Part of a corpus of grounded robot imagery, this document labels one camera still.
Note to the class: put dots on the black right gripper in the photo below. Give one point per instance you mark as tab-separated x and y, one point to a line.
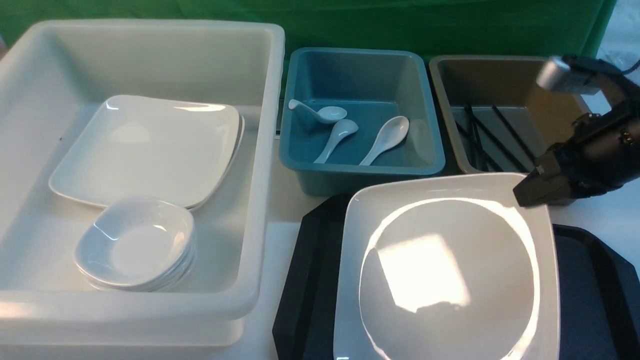
600	157

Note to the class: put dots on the large white square plate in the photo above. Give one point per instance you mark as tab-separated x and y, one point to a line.
447	268

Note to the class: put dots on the white tray bowl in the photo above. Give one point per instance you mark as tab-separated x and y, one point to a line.
135	241
192	249

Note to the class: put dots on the lower stacked white plate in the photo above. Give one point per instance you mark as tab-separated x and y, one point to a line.
239	145

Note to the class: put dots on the stacked white plate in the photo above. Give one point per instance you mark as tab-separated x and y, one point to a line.
177	151
239	145

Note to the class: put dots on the top stacked white plate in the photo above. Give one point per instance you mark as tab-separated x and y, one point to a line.
177	151

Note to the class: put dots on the brown plastic bin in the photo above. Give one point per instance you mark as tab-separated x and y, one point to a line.
509	82

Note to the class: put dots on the black serving tray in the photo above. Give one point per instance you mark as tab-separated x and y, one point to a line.
599	292

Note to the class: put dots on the clear plastic bag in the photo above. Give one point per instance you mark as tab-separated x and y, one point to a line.
625	58

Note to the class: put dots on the green backdrop cloth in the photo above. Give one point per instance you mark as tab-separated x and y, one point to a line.
427	28

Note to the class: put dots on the long white spoon in bin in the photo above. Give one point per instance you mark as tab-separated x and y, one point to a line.
391	134

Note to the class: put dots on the teal plastic bin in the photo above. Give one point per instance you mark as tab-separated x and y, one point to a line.
373	86

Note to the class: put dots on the small white spoon in bin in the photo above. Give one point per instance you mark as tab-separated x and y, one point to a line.
327	115

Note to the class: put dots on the top stacked white bowl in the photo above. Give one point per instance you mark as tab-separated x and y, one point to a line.
188	263

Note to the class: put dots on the stacked white bowl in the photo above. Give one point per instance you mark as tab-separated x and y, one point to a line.
166	286
188	263

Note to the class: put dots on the lower stacked white bowl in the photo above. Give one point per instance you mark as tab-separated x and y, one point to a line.
166	286

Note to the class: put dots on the large white plastic tub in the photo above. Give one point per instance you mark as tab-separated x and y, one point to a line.
53	80

